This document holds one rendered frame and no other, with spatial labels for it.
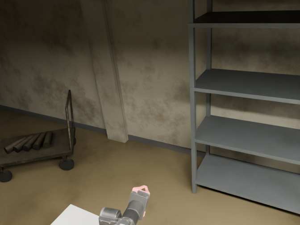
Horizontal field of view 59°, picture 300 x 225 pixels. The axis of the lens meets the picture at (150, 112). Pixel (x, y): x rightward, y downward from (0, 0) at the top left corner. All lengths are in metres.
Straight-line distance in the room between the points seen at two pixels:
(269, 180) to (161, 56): 1.69
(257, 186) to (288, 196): 0.27
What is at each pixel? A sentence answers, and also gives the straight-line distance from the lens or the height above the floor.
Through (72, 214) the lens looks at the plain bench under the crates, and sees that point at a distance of 1.99.
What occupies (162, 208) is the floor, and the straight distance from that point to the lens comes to 2.81.
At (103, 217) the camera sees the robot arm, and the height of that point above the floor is 1.39.
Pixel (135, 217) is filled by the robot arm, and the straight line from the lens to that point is 0.96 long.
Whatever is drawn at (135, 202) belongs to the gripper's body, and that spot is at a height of 1.37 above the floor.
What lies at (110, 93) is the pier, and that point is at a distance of 3.44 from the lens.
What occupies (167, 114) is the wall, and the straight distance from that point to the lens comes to 3.25.
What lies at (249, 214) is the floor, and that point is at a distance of 2.82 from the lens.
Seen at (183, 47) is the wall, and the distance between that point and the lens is 2.84.
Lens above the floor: 2.11
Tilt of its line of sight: 28 degrees down
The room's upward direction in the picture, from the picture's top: 6 degrees counter-clockwise
